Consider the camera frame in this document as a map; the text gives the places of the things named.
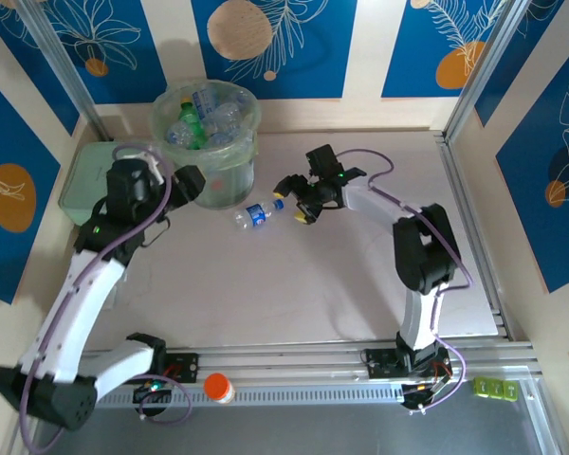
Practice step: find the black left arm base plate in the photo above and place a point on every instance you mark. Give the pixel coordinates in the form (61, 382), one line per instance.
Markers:
(189, 369)

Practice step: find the green plastic bottle yellow cap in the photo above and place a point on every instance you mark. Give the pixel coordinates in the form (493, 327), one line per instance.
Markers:
(192, 124)

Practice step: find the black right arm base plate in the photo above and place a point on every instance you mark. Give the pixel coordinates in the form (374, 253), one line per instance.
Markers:
(381, 364)

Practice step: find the translucent grey waste bin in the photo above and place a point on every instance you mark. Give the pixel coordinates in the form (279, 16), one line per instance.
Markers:
(227, 189)

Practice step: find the crushed bottle blue striped label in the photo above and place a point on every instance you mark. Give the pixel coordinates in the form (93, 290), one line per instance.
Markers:
(203, 102)

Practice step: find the white jar orange lid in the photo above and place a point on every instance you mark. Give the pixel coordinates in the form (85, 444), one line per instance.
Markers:
(215, 385)

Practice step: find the clear bottle pale label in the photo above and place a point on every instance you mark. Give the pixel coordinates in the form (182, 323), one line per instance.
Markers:
(227, 116)

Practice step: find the black wiring connector block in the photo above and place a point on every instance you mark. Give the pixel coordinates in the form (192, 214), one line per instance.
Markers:
(415, 395)
(149, 394)

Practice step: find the long aluminium mounting rail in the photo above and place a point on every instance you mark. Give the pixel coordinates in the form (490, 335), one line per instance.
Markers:
(289, 360)

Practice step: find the pale green lunch box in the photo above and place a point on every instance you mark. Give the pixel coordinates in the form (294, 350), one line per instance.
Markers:
(78, 185)

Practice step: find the aluminium frame rail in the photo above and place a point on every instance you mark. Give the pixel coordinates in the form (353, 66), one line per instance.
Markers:
(547, 417)
(452, 163)

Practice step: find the small yellow-green block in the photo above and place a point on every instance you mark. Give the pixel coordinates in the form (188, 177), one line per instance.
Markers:
(509, 389)
(495, 388)
(481, 387)

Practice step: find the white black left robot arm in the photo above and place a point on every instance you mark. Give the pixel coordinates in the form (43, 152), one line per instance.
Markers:
(85, 303)

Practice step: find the aluminium frame post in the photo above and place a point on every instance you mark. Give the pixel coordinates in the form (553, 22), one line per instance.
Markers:
(62, 61)
(489, 61)

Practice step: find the green plastic bin liner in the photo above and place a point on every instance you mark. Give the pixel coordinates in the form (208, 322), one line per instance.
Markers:
(246, 149)

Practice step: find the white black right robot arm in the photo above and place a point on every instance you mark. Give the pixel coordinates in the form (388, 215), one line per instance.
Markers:
(374, 201)

